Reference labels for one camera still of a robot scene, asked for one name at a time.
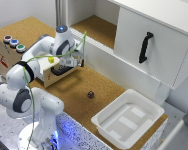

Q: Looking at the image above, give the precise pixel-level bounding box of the blue button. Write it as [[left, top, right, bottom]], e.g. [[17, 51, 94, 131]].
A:
[[9, 38, 20, 48]]

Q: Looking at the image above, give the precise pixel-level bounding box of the green button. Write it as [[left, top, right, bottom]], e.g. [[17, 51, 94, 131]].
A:
[[15, 43, 27, 54]]

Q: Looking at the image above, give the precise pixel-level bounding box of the black drawer handle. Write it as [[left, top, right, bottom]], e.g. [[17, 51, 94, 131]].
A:
[[50, 65, 71, 77]]

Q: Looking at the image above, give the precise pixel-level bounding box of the yellow block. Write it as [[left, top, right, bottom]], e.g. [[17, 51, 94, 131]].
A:
[[47, 56, 56, 65]]

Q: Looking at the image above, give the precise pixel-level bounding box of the white cabinet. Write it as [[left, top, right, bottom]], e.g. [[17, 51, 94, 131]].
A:
[[55, 0, 188, 107]]

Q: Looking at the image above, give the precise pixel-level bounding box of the wooden drawer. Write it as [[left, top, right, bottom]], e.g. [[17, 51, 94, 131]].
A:
[[36, 55, 82, 89]]

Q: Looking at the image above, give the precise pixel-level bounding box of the green cable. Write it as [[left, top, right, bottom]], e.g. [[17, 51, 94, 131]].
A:
[[22, 30, 88, 150]]

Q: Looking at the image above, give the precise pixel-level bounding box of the white plastic box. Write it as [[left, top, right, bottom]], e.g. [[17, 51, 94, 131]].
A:
[[90, 88, 166, 150]]

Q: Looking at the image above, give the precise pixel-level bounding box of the wooden drawer box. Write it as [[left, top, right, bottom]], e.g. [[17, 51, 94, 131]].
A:
[[0, 16, 58, 80]]

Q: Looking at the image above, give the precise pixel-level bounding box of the white sliding door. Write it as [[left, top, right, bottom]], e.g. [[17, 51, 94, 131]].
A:
[[112, 6, 188, 90]]

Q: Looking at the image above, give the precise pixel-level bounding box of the red button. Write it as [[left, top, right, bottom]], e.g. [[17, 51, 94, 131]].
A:
[[3, 34, 13, 45]]

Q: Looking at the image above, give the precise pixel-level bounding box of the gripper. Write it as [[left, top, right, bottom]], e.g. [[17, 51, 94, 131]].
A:
[[59, 54, 85, 69]]

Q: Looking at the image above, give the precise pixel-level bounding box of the black door handle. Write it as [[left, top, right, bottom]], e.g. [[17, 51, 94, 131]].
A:
[[138, 31, 155, 65]]

